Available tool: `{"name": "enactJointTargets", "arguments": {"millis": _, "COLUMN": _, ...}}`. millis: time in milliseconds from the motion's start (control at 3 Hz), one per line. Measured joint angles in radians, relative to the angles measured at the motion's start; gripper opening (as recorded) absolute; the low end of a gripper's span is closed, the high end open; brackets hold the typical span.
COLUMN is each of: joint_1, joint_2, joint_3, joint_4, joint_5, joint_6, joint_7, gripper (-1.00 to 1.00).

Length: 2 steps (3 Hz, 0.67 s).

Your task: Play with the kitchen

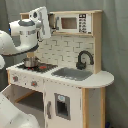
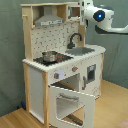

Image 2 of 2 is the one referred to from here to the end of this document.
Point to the black toy stovetop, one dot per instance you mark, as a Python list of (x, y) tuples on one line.
[(58, 58)]

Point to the grey dishwasher panel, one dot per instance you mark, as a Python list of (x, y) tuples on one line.
[(91, 73)]

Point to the black toy faucet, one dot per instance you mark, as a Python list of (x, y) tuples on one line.
[(71, 43)]

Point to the red left stove knob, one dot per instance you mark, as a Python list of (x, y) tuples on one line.
[(56, 75)]

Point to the wooden toy kitchen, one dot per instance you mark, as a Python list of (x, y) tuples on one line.
[(39, 78)]

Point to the grey range hood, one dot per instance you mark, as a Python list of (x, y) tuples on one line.
[(49, 17)]

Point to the grey toy sink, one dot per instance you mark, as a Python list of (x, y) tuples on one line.
[(78, 51)]

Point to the white oven door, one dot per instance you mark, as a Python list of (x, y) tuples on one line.
[(63, 102)]

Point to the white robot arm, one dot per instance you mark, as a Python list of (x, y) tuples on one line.
[(101, 16)]

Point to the small metal pot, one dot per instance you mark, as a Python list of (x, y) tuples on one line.
[(49, 56)]

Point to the white toy microwave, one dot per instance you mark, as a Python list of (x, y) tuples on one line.
[(75, 11)]

